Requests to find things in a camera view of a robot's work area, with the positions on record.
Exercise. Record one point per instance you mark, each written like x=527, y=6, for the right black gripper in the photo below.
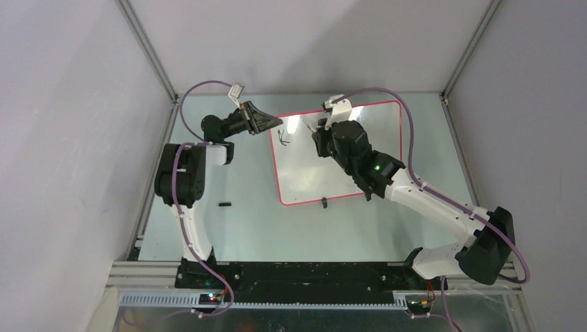
x=320, y=136

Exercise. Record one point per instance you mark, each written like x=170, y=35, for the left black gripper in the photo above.
x=257, y=121

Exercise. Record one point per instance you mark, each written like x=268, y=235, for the pink framed whiteboard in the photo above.
x=304, y=177

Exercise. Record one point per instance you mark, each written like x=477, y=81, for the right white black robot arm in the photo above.
x=484, y=238

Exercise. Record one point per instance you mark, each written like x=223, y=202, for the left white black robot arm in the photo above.
x=180, y=179

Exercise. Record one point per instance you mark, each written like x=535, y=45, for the right circuit board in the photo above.
x=419, y=308

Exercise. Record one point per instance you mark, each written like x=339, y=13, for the circuit board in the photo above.
x=419, y=308
x=210, y=299

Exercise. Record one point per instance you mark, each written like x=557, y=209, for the left circuit board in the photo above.
x=210, y=299

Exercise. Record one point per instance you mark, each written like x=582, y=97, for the white object at corner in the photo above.
x=104, y=316

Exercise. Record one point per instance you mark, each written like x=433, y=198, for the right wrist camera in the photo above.
x=339, y=109

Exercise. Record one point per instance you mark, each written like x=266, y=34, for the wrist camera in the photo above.
x=235, y=92
x=339, y=109

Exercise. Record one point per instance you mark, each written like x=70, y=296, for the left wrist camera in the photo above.
x=235, y=92

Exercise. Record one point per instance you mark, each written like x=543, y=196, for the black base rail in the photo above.
x=305, y=283

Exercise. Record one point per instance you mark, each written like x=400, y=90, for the aluminium frame profile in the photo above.
x=143, y=276

